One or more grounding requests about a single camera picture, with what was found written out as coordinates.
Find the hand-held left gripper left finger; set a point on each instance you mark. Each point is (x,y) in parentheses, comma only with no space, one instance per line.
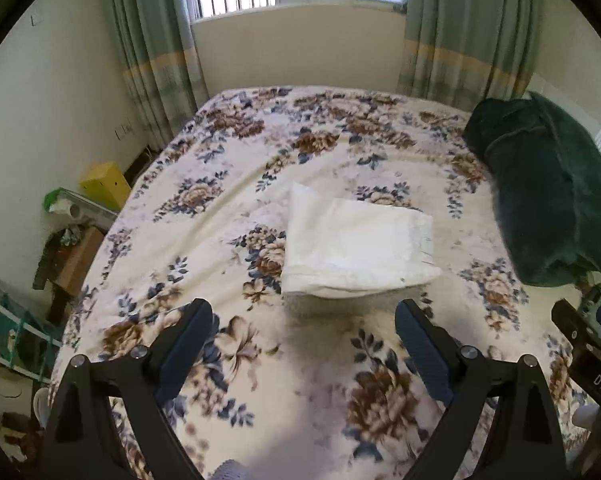
(183,352)

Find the grey folded cloth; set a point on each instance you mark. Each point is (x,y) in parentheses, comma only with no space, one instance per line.
(310,305)

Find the brown cardboard box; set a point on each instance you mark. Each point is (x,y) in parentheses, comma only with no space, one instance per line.
(83,260)

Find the teal storage shelf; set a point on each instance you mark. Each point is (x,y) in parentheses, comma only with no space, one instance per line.
(15,330)

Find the white pants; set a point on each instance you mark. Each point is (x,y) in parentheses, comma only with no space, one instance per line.
(350,245)

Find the green striped curtain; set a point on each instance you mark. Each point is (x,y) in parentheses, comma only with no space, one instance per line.
(155,50)
(460,35)

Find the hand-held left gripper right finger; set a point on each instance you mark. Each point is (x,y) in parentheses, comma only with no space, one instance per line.
(423,350)

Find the clear green-lidded plastic box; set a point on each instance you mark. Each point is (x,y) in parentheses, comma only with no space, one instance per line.
(75,207)

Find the black keyboard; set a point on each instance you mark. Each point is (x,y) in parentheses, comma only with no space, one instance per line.
(43,267)

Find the light switch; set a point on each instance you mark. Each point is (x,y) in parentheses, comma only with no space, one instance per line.
(34,19)

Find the floral checkered bedsheet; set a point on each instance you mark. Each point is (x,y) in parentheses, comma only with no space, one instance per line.
(220,240)

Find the yellow box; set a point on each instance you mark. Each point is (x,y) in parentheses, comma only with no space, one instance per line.
(105,185)

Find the dark green plush blanket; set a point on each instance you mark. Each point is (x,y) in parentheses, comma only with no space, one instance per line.
(545,195)

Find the wall socket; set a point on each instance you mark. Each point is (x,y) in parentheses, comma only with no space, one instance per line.
(123,131)

